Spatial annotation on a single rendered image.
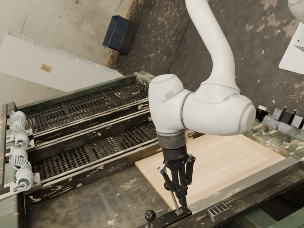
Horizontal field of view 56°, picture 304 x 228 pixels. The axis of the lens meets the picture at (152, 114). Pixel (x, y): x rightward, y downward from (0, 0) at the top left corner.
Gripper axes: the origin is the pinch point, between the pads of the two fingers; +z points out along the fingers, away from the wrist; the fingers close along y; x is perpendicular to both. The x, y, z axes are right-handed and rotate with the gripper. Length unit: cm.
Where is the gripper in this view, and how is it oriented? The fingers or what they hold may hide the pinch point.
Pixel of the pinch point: (181, 196)
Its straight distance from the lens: 99.6
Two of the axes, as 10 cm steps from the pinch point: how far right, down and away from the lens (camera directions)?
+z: 1.6, 9.0, 4.0
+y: 8.9, -3.1, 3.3
